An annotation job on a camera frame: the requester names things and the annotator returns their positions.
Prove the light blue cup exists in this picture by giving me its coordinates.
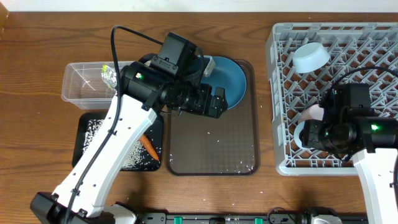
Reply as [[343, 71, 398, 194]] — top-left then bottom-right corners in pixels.
[[294, 121, 305, 149]]

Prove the pink cup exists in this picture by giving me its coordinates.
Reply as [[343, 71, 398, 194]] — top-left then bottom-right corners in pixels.
[[298, 104, 324, 123]]

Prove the orange carrot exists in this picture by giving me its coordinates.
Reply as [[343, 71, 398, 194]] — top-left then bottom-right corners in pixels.
[[139, 134, 159, 161]]

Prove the light blue rice bowl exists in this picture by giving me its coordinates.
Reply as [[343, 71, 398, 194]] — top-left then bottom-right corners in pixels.
[[292, 42, 330, 73]]

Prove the foil snack wrapper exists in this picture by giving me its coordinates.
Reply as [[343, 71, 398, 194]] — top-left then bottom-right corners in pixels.
[[101, 65, 117, 89]]

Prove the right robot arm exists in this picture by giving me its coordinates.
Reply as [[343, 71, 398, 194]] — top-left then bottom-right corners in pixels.
[[301, 116, 397, 223]]

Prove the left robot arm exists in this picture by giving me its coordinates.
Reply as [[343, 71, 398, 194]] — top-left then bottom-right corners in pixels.
[[30, 57, 228, 223]]

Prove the grey dishwasher rack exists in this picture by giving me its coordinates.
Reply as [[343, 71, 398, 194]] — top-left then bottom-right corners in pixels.
[[266, 22, 397, 176]]

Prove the blue plate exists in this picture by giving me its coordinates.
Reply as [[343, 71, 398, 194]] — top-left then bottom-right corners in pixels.
[[201, 55, 247, 109]]

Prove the brown serving tray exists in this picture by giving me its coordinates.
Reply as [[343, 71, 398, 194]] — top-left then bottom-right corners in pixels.
[[165, 60, 260, 176]]

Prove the spilled white rice pile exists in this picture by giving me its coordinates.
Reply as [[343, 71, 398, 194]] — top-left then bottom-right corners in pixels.
[[80, 118, 164, 171]]

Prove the black plastic tray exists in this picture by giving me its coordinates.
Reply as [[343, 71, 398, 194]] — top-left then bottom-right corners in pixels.
[[72, 110, 164, 167]]

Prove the clear plastic bin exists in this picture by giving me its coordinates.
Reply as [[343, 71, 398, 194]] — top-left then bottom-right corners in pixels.
[[62, 61, 115, 110]]

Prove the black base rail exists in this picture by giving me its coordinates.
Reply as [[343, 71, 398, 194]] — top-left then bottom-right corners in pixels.
[[136, 213, 299, 224]]

